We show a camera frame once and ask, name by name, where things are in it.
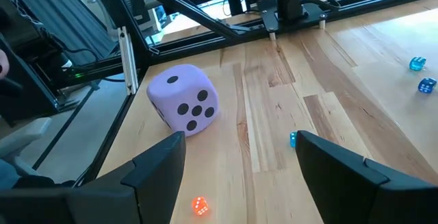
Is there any person's leg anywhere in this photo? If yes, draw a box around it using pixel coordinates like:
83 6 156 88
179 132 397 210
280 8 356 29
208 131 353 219
0 158 22 190

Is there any small orange translucent die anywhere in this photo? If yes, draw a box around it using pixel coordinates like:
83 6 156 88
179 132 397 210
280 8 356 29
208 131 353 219
191 196 209 216

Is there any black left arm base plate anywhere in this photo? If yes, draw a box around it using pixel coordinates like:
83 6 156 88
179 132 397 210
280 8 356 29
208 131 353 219
256 3 329 34

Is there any small blue translucent die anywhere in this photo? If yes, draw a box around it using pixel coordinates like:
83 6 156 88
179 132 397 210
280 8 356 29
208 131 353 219
417 77 437 94

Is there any white chair armrest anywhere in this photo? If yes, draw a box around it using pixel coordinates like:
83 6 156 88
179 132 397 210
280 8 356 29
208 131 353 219
0 116 53 177

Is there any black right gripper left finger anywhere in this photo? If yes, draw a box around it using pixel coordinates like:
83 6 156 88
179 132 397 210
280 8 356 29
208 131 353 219
0 130 188 224

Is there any dark blue ribbed panel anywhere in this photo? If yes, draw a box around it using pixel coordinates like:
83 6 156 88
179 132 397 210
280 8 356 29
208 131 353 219
8 0 116 66

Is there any large purple foam die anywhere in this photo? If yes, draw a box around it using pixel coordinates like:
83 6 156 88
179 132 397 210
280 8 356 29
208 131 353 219
146 64 220 138

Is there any black aluminium table frame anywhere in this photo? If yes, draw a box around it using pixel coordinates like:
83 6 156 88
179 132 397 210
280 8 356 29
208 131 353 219
32 0 438 187

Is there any silver aluminium extrusion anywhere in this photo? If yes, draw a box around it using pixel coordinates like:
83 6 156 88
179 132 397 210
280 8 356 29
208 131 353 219
117 26 140 96

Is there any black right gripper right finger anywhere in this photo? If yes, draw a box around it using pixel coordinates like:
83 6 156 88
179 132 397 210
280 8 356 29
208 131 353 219
296 130 438 224

